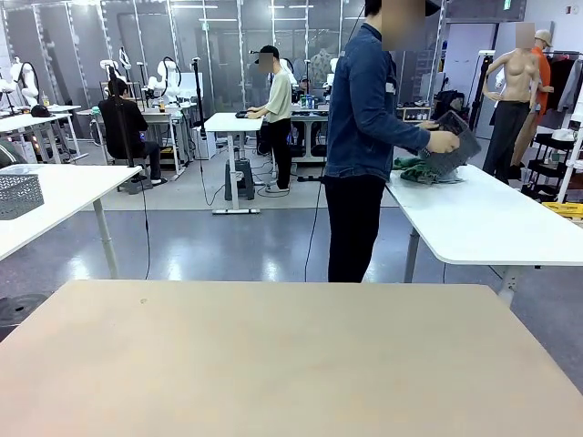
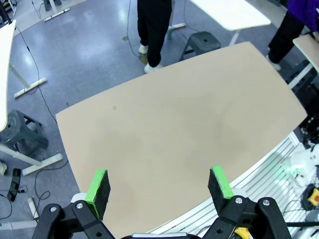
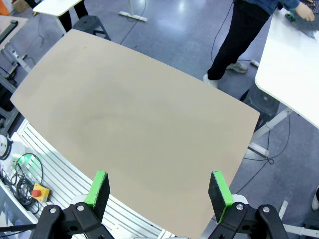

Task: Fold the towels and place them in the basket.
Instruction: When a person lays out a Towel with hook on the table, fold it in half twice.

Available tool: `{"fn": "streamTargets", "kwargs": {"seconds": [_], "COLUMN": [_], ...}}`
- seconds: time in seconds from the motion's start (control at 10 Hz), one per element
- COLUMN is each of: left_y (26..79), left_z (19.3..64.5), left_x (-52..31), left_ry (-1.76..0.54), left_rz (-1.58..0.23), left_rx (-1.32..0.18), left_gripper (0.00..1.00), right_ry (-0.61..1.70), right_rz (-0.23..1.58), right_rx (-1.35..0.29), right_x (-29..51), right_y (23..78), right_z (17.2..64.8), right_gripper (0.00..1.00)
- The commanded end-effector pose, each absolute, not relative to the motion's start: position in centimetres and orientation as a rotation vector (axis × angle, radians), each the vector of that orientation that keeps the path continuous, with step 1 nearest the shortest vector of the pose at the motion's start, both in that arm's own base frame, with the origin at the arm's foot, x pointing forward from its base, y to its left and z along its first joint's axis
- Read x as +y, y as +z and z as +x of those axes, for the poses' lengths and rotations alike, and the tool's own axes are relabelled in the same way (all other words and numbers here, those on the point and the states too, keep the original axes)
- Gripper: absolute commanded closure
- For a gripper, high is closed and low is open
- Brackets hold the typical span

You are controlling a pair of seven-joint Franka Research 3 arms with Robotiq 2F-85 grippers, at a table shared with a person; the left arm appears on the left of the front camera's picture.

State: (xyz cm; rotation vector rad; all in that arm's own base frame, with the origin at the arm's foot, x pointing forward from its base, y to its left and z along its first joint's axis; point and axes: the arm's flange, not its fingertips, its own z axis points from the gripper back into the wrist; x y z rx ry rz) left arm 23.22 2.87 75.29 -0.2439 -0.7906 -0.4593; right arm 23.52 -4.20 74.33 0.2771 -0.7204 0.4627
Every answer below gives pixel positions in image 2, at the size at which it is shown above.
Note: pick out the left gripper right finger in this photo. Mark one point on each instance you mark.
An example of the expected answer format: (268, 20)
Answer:
(219, 191)

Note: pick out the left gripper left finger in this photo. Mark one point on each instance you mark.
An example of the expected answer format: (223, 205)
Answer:
(98, 194)

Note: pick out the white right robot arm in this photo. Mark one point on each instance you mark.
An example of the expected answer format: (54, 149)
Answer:
(306, 159)

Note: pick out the yellow plastic part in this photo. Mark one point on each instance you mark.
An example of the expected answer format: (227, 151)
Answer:
(241, 234)

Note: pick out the white power strip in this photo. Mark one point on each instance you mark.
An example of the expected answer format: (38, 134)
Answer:
(32, 207)

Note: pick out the black foot pedal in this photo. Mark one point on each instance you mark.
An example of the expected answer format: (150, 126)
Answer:
(14, 184)

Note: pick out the yellow emergency stop button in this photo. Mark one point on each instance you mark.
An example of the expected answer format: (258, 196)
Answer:
(314, 196)

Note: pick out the grey plastic stool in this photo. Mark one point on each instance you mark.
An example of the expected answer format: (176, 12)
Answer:
(15, 124)
(203, 41)

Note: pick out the black equipment case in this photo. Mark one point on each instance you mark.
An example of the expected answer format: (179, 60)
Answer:
(309, 99)

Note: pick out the white table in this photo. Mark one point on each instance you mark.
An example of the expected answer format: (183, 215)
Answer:
(5, 74)
(306, 47)

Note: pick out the person in purple top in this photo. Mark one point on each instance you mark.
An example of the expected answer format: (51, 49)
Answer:
(284, 37)

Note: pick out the person in denim jacket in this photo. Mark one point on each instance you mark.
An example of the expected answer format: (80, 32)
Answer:
(154, 30)

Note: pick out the white standing desk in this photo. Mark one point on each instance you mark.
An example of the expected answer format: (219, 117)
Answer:
(231, 12)

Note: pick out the white desk frame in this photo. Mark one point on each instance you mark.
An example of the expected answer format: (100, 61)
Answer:
(57, 14)

